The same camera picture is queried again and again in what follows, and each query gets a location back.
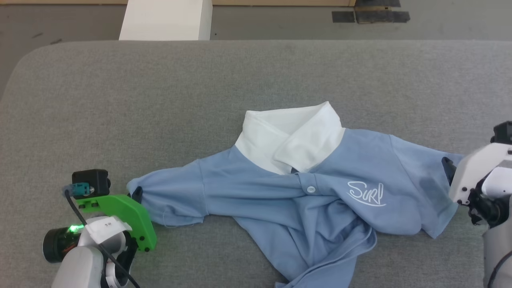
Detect light blue polo shirt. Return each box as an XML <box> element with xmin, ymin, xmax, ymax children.
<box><xmin>126</xmin><ymin>101</ymin><xmax>465</xmax><ymax>288</ymax></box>

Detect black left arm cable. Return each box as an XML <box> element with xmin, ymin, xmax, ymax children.
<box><xmin>63</xmin><ymin>183</ymin><xmax>141</xmax><ymax>288</ymax></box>

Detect taped brown floor plate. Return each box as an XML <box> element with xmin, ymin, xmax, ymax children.
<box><xmin>354</xmin><ymin>0</ymin><xmax>411</xmax><ymax>24</ymax></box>

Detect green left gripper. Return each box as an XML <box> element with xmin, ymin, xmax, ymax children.
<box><xmin>76</xmin><ymin>186</ymin><xmax>158</xmax><ymax>253</ymax></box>

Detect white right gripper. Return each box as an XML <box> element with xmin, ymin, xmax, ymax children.
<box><xmin>441</xmin><ymin>142</ymin><xmax>512</xmax><ymax>206</ymax></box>

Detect black floor tape patch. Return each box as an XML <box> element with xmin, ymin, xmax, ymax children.
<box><xmin>331</xmin><ymin>10</ymin><xmax>356</xmax><ymax>24</ymax></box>

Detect white box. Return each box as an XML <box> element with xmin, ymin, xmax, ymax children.
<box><xmin>118</xmin><ymin>0</ymin><xmax>213</xmax><ymax>41</ymax></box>

